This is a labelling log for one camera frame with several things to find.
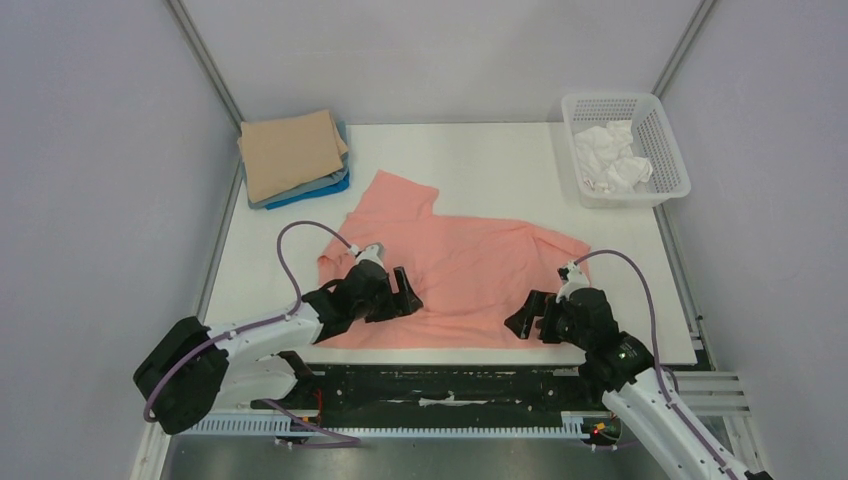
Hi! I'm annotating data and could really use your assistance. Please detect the salmon pink t shirt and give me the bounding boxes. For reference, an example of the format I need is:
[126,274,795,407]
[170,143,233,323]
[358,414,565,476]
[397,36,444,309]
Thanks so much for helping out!
[323,171,590,349]

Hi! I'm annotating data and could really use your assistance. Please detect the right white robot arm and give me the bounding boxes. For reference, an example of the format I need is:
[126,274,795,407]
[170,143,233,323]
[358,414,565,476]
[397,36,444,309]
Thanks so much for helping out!
[540,287,771,479]

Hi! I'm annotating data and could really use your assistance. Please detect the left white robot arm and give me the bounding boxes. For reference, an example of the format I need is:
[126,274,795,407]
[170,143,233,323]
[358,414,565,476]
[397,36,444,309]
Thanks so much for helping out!
[133,260,423,435]

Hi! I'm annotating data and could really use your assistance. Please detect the blue folded t shirt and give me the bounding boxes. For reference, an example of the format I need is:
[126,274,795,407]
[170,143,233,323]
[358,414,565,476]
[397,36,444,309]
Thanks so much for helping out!
[264,173,350,210]

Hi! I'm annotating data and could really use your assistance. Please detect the beige folded t shirt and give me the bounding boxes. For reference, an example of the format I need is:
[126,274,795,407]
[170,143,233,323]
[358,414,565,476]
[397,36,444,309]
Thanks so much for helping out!
[238,110,348,204]

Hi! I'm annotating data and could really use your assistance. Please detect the white crumpled t shirt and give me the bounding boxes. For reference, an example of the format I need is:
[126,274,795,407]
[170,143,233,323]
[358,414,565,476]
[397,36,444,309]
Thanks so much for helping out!
[574,120,653,194]

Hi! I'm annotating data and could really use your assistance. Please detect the grey-teal folded t shirt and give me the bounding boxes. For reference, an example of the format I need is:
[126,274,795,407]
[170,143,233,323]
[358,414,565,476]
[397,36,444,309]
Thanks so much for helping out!
[248,153,350,209]

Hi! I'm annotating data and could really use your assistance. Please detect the white plastic laundry basket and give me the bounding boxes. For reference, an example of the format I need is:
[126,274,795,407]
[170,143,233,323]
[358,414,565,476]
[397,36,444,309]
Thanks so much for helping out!
[562,92,691,208]

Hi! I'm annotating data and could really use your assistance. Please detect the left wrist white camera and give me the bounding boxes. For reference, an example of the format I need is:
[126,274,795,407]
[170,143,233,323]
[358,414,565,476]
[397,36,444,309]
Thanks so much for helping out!
[349,242,385,267]

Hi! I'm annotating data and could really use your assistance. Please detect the wrist white camera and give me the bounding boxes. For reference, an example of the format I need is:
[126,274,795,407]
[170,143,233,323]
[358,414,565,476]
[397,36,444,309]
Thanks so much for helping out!
[556,261,591,302]
[349,242,385,267]

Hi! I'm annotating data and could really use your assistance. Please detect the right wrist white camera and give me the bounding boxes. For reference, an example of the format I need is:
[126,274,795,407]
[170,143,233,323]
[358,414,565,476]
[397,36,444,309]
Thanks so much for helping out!
[556,261,591,302]

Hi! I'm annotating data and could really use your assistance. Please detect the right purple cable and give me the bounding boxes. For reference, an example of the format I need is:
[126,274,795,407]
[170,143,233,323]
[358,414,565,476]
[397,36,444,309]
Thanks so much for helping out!
[572,249,740,480]

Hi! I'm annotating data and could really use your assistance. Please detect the purple cable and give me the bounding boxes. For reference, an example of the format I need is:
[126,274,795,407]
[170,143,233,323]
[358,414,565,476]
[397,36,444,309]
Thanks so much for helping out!
[572,249,740,480]
[142,220,364,450]

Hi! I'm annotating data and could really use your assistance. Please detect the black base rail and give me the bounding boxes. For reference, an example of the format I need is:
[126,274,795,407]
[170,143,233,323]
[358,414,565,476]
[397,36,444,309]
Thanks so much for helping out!
[277,364,608,428]

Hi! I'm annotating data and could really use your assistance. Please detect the white slotted cable duct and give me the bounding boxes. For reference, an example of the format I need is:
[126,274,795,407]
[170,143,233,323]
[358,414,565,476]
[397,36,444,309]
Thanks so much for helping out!
[183,413,589,440]

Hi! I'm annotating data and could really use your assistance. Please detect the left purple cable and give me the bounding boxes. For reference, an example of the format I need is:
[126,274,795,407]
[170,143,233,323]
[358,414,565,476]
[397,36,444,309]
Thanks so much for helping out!
[142,220,364,450]

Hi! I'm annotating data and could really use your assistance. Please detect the left aluminium frame post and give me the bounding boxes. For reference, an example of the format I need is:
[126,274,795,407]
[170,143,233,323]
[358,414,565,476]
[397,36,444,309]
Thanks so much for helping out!
[163,0,244,132]

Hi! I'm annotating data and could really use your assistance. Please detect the aluminium frame post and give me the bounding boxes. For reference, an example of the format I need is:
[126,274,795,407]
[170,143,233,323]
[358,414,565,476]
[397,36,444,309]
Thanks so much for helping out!
[163,0,244,132]
[651,0,717,98]

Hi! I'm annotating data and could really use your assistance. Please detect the right aluminium frame post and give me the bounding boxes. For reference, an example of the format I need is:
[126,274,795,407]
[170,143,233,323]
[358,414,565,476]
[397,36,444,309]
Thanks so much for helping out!
[651,0,717,98]

